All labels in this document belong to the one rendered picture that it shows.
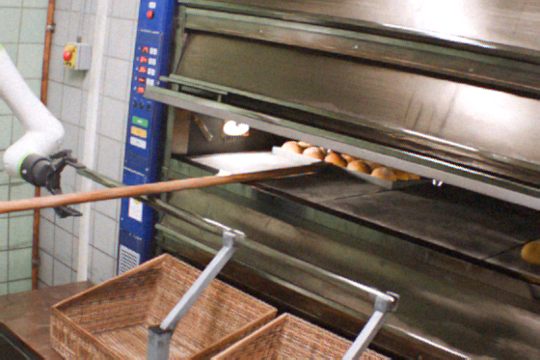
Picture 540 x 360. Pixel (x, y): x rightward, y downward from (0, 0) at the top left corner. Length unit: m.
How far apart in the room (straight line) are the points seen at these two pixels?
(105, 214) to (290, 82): 1.09
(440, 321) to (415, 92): 0.60
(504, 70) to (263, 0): 0.82
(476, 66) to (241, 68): 0.82
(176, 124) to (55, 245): 1.00
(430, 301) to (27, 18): 2.06
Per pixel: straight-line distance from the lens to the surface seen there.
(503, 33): 1.89
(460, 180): 1.80
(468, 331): 2.03
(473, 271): 1.98
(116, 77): 2.95
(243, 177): 2.45
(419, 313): 2.09
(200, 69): 2.56
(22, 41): 3.33
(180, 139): 2.72
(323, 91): 2.21
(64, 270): 3.40
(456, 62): 1.97
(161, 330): 1.90
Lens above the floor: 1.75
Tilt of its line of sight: 12 degrees down
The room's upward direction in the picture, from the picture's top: 7 degrees clockwise
